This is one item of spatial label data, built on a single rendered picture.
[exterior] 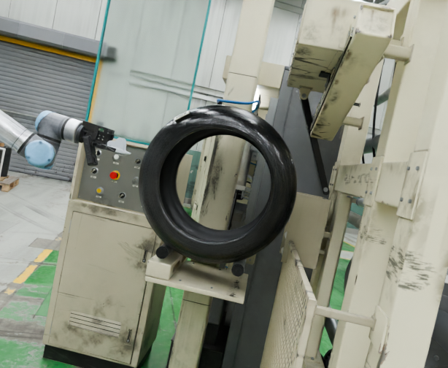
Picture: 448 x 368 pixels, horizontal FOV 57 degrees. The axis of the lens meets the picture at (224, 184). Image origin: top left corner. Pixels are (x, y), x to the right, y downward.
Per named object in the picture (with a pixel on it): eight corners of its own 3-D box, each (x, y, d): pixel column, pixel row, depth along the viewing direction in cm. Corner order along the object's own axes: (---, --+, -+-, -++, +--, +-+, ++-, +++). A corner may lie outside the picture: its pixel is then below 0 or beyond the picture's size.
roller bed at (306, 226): (279, 253, 194) (292, 190, 193) (310, 259, 193) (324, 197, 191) (280, 261, 174) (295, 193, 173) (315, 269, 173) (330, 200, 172)
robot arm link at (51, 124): (42, 134, 166) (50, 111, 167) (70, 144, 165) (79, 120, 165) (29, 130, 157) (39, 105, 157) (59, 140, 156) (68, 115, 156)
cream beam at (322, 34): (284, 86, 177) (292, 52, 177) (343, 97, 175) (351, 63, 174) (295, 43, 117) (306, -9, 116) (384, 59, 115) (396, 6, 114)
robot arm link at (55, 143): (23, 163, 153) (35, 132, 153) (27, 163, 163) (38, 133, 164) (49, 171, 156) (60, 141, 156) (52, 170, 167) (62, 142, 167)
